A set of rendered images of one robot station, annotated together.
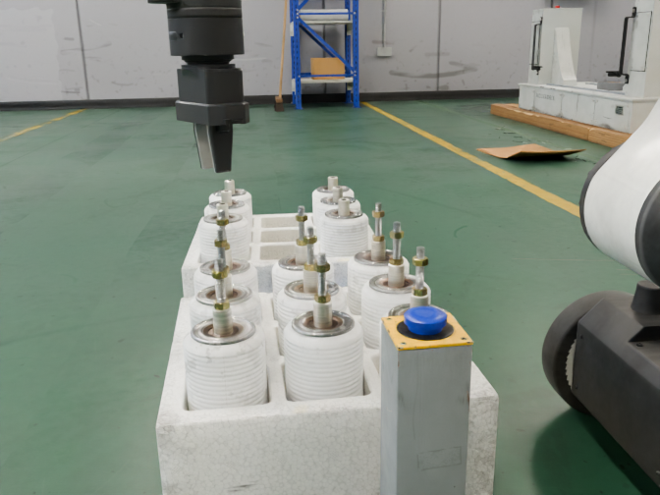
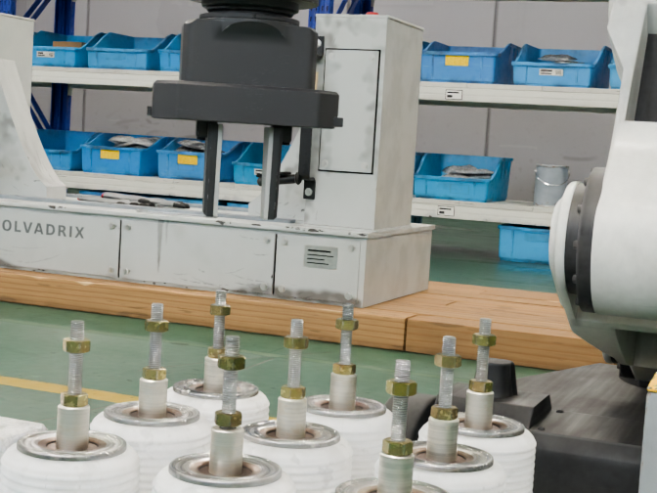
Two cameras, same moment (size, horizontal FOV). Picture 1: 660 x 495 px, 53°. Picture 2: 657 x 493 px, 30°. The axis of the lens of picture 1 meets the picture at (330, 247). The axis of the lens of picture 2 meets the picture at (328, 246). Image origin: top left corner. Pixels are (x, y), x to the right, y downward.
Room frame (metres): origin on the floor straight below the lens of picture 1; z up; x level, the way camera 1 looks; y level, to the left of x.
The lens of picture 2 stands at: (0.41, 0.83, 0.47)
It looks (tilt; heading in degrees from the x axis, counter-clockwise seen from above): 5 degrees down; 297
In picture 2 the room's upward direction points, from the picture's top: 4 degrees clockwise
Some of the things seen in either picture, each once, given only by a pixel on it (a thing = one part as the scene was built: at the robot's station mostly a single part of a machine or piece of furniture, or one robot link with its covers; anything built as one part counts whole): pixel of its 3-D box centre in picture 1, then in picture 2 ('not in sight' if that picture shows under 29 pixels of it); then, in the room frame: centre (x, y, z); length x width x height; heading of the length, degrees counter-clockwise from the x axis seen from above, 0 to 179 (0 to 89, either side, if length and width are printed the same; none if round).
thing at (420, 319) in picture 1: (424, 323); not in sight; (0.57, -0.09, 0.32); 0.04 x 0.04 x 0.02
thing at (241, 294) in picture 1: (224, 295); (225, 470); (0.83, 0.14, 0.25); 0.08 x 0.08 x 0.01
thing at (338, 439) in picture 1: (314, 395); not in sight; (0.85, 0.03, 0.09); 0.39 x 0.39 x 0.18; 8
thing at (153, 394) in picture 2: (302, 254); (153, 398); (0.97, 0.04, 0.26); 0.02 x 0.02 x 0.03
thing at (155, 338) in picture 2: (302, 231); (154, 350); (0.97, 0.04, 0.30); 0.01 x 0.01 x 0.08
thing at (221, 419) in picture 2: not in sight; (228, 418); (0.83, 0.14, 0.29); 0.02 x 0.02 x 0.01; 10
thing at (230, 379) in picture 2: (221, 257); (229, 391); (0.83, 0.14, 0.30); 0.01 x 0.01 x 0.08
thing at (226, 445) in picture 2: (223, 286); (226, 452); (0.83, 0.14, 0.26); 0.02 x 0.02 x 0.03
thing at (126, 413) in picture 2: (302, 262); (152, 415); (0.97, 0.04, 0.25); 0.08 x 0.08 x 0.01
